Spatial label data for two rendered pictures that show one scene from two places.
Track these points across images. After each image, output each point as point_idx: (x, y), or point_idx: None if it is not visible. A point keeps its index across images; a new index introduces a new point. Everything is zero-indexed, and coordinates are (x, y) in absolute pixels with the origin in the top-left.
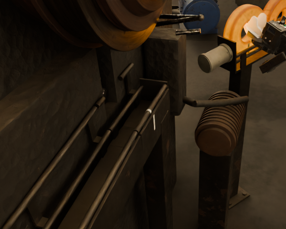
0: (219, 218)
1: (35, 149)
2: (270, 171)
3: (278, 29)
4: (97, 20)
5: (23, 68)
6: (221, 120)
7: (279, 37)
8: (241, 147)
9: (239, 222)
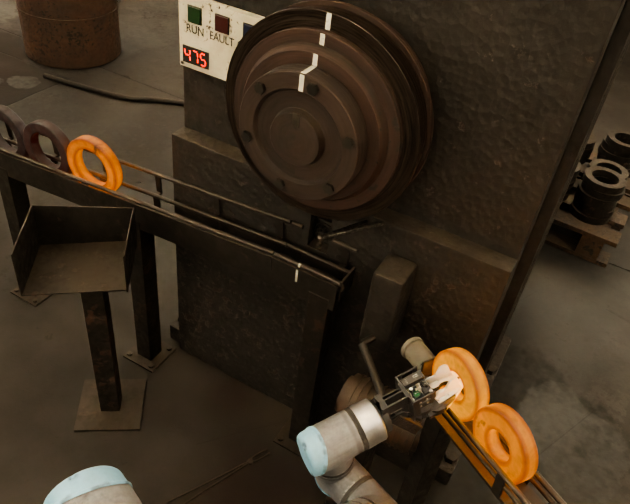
0: None
1: (235, 184)
2: None
3: (400, 375)
4: (245, 149)
5: None
6: (356, 386)
7: (396, 383)
8: (407, 502)
9: None
